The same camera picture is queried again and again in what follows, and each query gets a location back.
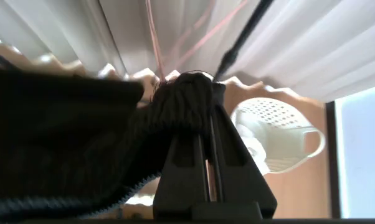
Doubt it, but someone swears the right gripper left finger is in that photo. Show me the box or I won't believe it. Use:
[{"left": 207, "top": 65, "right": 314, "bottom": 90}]
[{"left": 152, "top": 130, "right": 211, "bottom": 220}]

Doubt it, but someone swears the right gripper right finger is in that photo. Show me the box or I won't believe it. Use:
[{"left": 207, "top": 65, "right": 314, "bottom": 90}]
[{"left": 206, "top": 82, "right": 278, "bottom": 220}]

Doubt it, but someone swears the black garment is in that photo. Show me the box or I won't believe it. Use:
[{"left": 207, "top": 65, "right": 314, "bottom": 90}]
[{"left": 0, "top": 67, "right": 227, "bottom": 222}]

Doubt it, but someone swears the pink clothes hanger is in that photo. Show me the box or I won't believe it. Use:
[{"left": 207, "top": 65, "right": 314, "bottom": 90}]
[
  {"left": 145, "top": 0, "right": 167, "bottom": 82},
  {"left": 171, "top": 0, "right": 250, "bottom": 69}
]

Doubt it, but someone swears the white laundry basket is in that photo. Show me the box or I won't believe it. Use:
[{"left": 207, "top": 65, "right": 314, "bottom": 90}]
[{"left": 230, "top": 97, "right": 326, "bottom": 175}]

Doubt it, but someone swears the black clothes rack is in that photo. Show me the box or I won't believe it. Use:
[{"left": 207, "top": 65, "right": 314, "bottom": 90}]
[{"left": 0, "top": 0, "right": 274, "bottom": 80}]

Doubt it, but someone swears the white garment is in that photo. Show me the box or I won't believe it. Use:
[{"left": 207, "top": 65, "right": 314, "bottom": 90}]
[{"left": 237, "top": 121, "right": 271, "bottom": 175}]

